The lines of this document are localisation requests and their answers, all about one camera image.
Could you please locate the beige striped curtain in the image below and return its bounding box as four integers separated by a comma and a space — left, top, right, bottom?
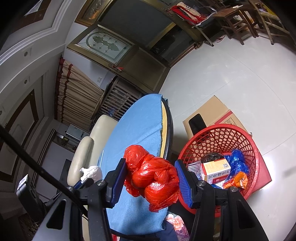
54, 57, 104, 131

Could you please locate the red plastic bag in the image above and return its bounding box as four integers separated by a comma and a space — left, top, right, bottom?
123, 145, 180, 212

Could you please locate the round wooden table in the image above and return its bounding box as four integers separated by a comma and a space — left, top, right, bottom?
159, 97, 174, 160

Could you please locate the orange plastic bag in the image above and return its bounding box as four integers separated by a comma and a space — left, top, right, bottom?
223, 171, 248, 189

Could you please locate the blue snack wrapper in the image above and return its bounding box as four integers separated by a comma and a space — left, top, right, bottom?
224, 149, 249, 181

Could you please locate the dark wooden stool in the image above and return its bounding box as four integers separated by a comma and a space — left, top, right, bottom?
212, 7, 258, 45

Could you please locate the brown cardboard box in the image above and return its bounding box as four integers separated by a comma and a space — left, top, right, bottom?
183, 95, 247, 139

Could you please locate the red plastic mesh basket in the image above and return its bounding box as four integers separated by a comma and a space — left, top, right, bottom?
178, 123, 273, 218

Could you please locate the white paper ball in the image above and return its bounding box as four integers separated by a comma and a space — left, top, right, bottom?
80, 166, 102, 183

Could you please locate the open wooden glass door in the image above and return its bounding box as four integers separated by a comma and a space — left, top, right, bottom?
67, 22, 170, 93

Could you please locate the metal chair with red cloth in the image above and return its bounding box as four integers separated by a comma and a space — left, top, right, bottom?
169, 1, 226, 47

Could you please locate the cream leather sofa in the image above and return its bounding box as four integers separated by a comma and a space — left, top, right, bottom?
67, 115, 118, 186

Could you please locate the white orange medicine box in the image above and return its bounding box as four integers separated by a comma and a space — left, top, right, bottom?
201, 158, 231, 184

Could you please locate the wooden slatted crib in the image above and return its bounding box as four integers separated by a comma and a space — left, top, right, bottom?
91, 76, 144, 123

